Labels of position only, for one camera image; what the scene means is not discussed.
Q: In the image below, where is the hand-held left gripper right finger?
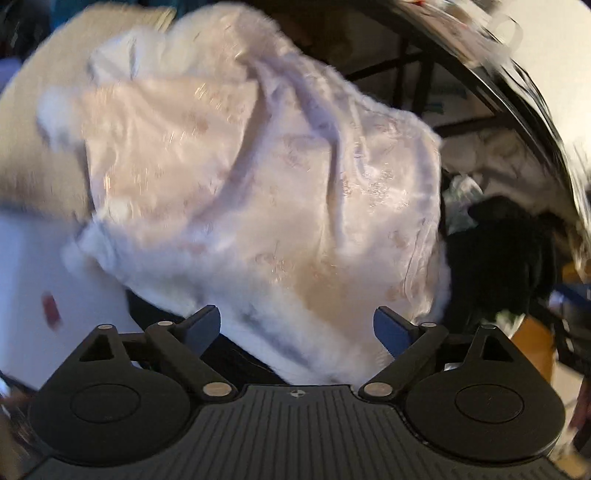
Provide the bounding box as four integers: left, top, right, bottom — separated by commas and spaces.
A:
359, 305, 515, 401

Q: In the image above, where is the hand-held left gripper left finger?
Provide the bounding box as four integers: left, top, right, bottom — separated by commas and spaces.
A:
81, 305, 237, 401

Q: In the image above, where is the pink fur-trimmed embroidered jacket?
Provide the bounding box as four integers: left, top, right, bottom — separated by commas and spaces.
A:
37, 4, 452, 386

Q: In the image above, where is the black jacket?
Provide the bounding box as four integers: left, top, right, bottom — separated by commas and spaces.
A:
441, 196, 560, 335

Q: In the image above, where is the beige fluffy towel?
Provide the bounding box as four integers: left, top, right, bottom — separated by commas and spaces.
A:
0, 7, 178, 220

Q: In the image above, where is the black desk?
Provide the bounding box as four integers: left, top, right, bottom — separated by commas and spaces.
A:
344, 0, 591, 241

